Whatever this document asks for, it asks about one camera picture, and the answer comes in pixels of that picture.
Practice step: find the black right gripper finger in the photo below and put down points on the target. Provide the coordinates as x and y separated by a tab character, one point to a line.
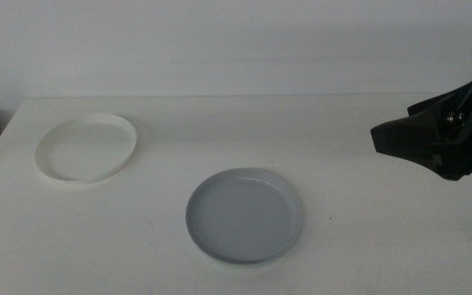
437	104
408	137

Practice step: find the grey shallow bowl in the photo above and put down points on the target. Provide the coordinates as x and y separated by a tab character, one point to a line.
244	215

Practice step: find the white shallow bowl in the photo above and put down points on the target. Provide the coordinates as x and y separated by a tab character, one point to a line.
86	149

